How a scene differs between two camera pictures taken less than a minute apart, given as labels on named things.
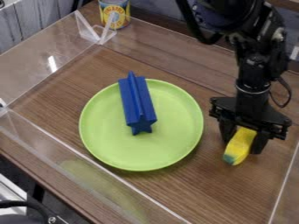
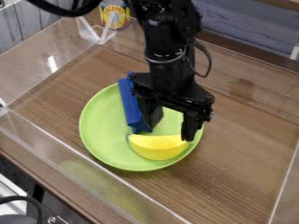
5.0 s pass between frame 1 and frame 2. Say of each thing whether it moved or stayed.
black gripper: moved
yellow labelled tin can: stayed
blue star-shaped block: stayed
